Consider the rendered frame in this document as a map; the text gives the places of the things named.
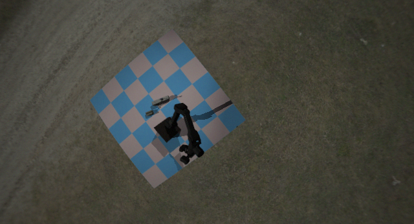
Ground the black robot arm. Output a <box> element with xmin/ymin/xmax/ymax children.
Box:
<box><xmin>165</xmin><ymin>103</ymin><xmax>204</xmax><ymax>157</ymax></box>

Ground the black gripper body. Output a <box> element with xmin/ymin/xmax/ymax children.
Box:
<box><xmin>180</xmin><ymin>148</ymin><xmax>194</xmax><ymax>164</ymax></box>

